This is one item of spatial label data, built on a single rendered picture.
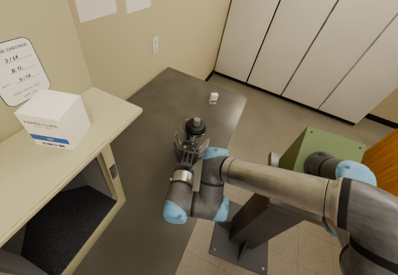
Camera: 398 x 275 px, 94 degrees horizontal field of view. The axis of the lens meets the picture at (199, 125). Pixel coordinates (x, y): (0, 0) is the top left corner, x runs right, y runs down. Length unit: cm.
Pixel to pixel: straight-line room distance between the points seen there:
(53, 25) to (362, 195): 55
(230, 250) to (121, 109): 163
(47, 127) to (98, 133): 7
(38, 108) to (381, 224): 51
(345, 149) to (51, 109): 105
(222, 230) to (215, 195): 129
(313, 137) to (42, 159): 95
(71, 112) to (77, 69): 12
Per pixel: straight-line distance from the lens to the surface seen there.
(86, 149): 31
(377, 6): 316
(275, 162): 114
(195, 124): 78
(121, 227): 85
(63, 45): 36
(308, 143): 99
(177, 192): 60
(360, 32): 320
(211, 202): 58
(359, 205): 43
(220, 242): 183
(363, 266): 46
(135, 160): 97
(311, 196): 45
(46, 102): 30
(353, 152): 109
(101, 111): 36
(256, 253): 192
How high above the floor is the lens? 175
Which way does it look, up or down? 46 degrees down
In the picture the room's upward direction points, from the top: 14 degrees clockwise
